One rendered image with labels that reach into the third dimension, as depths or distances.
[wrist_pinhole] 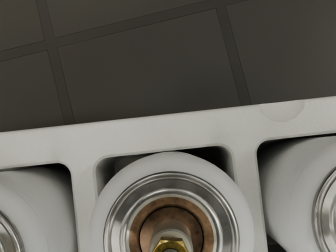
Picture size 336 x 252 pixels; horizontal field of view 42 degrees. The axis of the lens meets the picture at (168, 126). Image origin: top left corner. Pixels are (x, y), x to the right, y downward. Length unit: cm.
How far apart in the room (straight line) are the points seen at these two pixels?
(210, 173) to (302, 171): 5
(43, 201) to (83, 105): 23
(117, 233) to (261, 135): 13
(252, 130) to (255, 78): 20
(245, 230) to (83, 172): 13
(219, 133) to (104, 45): 24
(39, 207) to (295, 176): 16
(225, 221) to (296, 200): 4
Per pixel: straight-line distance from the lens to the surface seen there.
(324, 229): 26
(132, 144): 32
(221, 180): 25
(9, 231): 26
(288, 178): 28
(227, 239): 25
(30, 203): 28
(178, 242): 21
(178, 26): 52
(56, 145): 33
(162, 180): 25
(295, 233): 27
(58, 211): 31
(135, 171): 25
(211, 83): 51
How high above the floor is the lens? 50
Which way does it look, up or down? 87 degrees down
